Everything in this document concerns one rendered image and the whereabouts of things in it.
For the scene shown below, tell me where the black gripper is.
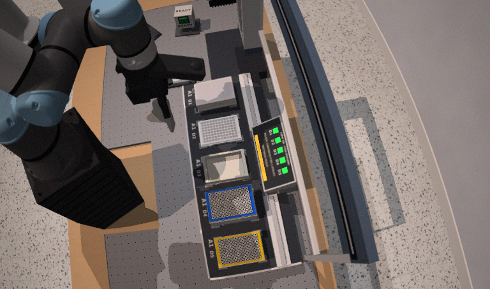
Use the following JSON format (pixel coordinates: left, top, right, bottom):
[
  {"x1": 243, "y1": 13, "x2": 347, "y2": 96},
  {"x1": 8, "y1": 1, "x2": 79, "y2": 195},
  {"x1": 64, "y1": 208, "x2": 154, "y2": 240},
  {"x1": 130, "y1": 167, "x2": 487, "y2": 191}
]
[{"x1": 115, "y1": 51, "x2": 175, "y2": 133}]

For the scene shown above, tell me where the cream ready button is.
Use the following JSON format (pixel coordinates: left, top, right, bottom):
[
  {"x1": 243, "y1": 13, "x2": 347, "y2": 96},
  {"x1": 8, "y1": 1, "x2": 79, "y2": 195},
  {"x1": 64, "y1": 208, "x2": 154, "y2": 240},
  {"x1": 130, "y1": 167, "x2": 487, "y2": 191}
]
[{"x1": 174, "y1": 4, "x2": 200, "y2": 37}]

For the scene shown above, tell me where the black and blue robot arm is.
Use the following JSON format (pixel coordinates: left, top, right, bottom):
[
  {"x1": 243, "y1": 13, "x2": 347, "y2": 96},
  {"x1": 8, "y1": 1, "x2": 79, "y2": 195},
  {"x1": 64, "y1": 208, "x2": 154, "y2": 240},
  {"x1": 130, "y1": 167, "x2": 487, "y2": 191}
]
[{"x1": 0, "y1": 0, "x2": 206, "y2": 183}]

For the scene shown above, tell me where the beige one-well reservoir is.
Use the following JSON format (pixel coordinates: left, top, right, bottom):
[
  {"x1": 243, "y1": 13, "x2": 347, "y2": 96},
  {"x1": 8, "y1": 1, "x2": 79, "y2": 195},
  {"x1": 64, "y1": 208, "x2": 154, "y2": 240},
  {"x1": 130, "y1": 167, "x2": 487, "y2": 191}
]
[{"x1": 202, "y1": 149, "x2": 249, "y2": 186}]

